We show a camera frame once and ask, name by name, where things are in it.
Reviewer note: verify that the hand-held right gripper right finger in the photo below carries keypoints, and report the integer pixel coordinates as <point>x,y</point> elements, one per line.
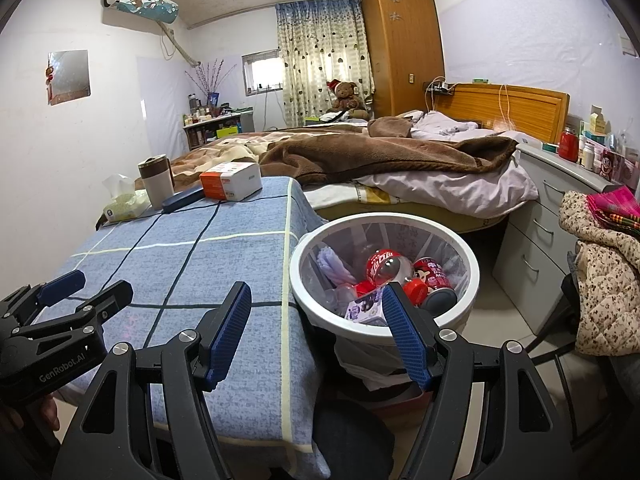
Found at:
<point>405,335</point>

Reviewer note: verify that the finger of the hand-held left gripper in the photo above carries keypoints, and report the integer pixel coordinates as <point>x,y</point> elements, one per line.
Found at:
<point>62,282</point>
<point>105,300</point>

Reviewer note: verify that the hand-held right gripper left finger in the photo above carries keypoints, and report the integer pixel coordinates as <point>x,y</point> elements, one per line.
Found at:
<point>230,332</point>

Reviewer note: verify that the red drink can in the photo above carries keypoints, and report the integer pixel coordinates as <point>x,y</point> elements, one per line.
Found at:
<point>435,280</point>

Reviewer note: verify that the clear plastic bottle red label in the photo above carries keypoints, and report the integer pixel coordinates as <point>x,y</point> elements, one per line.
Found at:
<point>382,265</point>

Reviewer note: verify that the white round waste bin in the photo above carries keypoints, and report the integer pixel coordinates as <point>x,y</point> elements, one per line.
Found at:
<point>327,317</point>

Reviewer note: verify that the white foam fruit net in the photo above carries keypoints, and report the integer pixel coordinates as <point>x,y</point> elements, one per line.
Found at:
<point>335,265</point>

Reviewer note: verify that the person's left hand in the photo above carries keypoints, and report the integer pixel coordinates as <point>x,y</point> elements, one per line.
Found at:
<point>45,410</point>

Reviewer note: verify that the blue checked tablecloth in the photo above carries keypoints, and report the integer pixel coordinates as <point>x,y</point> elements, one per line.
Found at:
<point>200,260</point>

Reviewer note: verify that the green white tissue pack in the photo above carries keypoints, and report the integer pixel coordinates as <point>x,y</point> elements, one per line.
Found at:
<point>125,202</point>

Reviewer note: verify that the black round seat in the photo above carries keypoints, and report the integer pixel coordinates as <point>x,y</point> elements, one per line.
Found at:
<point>350,435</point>

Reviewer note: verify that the dark blue case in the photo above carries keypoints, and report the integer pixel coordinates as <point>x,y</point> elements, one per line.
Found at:
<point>182,198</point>

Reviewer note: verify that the brown white thermos cup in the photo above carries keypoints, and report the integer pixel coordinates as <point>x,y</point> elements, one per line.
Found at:
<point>156,177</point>

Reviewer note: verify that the black chair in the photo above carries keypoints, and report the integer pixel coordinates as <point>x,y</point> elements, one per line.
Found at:
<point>550,350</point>

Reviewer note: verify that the orange white cardboard box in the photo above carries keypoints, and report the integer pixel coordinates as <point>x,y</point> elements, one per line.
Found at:
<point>231,182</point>

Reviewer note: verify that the grey drawer cabinet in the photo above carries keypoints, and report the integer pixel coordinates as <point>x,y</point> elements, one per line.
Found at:
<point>535,260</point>

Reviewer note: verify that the lilac duvet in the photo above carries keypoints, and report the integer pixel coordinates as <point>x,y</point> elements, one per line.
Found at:
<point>450,185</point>

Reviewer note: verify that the brown fleece blanket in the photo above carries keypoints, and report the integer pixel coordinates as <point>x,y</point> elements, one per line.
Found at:
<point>390,152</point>

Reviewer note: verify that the beige patterned blanket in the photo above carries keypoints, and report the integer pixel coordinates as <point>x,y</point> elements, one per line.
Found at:
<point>225,147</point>

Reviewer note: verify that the cluttered side table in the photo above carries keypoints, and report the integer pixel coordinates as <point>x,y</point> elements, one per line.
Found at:
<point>215,127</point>

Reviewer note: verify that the red hanging ornament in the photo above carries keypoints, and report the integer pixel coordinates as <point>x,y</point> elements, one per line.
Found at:
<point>50,77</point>

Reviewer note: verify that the floral quilted jacket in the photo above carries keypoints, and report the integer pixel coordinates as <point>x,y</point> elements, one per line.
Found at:
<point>605,285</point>

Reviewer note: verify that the vase with purple branches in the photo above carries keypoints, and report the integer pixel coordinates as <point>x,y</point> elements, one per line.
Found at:
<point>210,80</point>

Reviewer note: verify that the brown teddy bear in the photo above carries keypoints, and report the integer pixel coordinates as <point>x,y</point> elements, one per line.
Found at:
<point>345,97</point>

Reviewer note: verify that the pink striped cloth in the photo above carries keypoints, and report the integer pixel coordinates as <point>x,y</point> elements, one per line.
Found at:
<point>617,205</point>

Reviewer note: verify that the power strip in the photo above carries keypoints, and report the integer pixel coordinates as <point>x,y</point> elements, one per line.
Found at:
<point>440,87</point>

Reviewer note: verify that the red jar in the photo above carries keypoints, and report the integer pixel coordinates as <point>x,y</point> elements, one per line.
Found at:
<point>568,145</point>

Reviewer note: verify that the white medicine bottle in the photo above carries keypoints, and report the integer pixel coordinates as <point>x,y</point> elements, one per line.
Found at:
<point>589,155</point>

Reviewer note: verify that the wooden bed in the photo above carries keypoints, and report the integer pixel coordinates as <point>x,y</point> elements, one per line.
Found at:
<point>525,105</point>

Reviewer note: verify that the small window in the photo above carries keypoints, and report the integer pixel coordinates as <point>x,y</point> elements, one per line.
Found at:
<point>262,72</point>

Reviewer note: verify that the red cartoon box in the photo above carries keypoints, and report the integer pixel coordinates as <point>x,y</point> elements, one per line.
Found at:
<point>607,162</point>

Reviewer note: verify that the wrapped air conditioner pipe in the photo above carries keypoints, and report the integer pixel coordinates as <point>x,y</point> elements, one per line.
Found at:
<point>177,42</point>

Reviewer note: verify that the heart patterned curtain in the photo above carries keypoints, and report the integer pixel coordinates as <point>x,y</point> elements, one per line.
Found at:
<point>325,60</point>

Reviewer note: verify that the wooden wardrobe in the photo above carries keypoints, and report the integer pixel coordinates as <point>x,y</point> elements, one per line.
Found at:
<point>405,45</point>

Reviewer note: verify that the wall mirror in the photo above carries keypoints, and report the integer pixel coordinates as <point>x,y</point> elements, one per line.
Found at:
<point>69,77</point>

